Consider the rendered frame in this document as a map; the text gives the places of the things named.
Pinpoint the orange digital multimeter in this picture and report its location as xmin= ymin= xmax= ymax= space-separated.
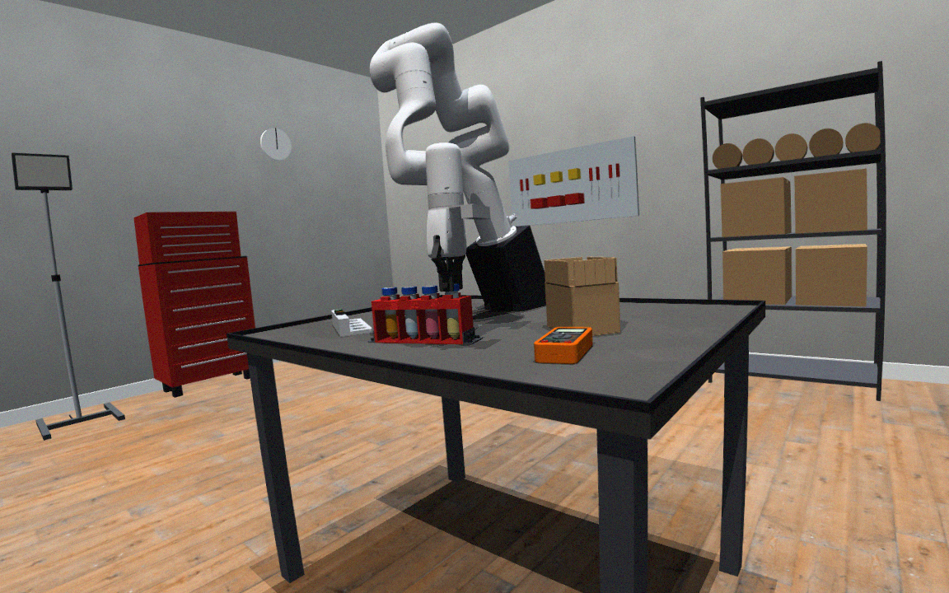
xmin=534 ymin=327 xmax=592 ymax=364

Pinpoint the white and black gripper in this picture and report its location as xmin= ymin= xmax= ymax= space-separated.
xmin=427 ymin=207 xmax=466 ymax=292

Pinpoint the brown cardboard box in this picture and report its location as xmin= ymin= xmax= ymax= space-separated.
xmin=544 ymin=257 xmax=620 ymax=336

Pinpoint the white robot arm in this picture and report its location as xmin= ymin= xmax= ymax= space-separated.
xmin=370 ymin=23 xmax=517 ymax=246

